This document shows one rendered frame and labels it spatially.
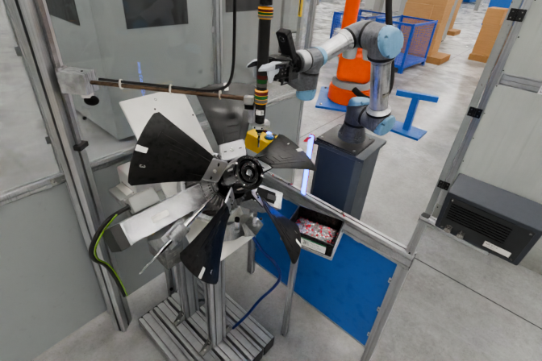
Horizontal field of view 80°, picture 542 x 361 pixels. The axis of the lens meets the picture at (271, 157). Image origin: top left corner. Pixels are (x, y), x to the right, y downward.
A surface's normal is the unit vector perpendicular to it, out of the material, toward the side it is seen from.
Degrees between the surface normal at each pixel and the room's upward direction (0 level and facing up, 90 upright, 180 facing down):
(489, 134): 90
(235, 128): 44
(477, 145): 90
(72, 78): 90
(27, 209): 90
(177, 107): 50
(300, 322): 0
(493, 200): 15
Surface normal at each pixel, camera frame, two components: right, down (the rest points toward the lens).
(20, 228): 0.75, 0.39
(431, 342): 0.07, -0.85
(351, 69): -0.23, 0.50
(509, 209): -0.11, -0.73
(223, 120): -0.11, -0.22
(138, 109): 0.61, -0.25
